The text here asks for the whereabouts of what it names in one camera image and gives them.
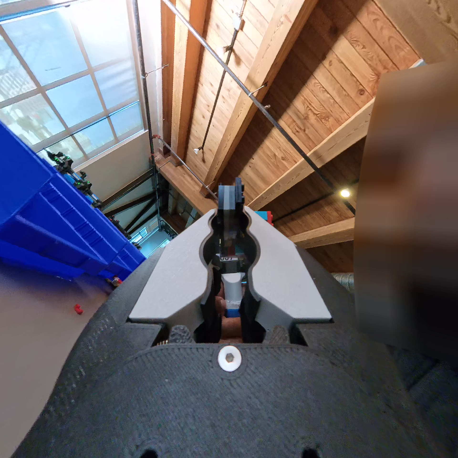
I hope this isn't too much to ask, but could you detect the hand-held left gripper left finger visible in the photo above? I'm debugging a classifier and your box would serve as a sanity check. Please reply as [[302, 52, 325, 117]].
[[128, 209, 221, 343]]

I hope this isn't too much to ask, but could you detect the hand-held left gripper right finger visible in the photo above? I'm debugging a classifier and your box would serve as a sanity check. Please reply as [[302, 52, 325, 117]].
[[239, 206, 333, 343]]

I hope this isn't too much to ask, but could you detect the red teal grey brick model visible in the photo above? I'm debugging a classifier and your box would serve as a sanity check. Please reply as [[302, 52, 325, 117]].
[[218, 177, 276, 259]]

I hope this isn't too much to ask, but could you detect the blue plastic bin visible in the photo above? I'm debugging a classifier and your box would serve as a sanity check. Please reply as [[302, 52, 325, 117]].
[[0, 122, 146, 281]]

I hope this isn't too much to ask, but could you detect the grey desk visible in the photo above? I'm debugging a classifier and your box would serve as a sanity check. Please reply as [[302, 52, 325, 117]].
[[0, 265, 119, 458]]

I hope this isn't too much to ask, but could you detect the person's right hand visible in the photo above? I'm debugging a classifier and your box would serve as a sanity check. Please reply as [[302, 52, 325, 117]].
[[215, 295, 244, 342]]

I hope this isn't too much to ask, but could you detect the thin metal sprinkler pipe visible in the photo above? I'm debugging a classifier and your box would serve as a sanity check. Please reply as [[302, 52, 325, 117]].
[[152, 134, 219, 199]]

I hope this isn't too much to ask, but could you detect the black equipment with green lights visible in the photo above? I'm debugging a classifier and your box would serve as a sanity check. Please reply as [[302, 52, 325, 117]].
[[45, 150, 144, 247]]

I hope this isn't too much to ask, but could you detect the thick metal sprinkler pipe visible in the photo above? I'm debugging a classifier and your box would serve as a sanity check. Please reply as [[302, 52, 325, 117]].
[[161, 0, 356, 215]]

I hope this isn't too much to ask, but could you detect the person's dark jacket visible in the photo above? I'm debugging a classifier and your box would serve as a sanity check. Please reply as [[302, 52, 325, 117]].
[[386, 343, 458, 458]]

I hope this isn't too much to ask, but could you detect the black rod with white spotlights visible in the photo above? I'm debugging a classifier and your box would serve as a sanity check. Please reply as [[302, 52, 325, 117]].
[[193, 0, 247, 155]]

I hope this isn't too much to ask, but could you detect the black ceiling pipe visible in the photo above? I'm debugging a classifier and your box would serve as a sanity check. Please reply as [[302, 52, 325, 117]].
[[132, 0, 161, 229]]

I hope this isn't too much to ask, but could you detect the large paned window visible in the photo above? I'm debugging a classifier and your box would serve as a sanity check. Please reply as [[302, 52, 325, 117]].
[[0, 0, 145, 161]]

